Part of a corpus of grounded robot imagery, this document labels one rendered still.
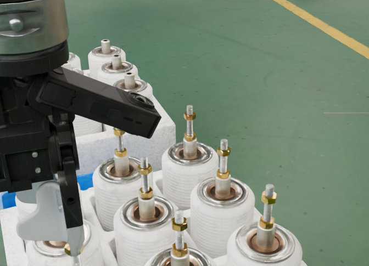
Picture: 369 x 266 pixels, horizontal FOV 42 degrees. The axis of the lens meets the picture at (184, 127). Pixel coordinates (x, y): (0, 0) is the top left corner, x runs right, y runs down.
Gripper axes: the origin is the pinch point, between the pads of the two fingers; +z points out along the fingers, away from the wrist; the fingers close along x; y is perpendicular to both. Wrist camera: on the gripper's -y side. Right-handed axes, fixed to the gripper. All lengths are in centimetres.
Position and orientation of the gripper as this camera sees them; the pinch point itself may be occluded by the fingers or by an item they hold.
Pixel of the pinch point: (78, 230)
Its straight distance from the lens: 51.7
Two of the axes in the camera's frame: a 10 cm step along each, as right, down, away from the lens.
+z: 0.1, 8.7, 4.8
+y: -9.6, 1.5, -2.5
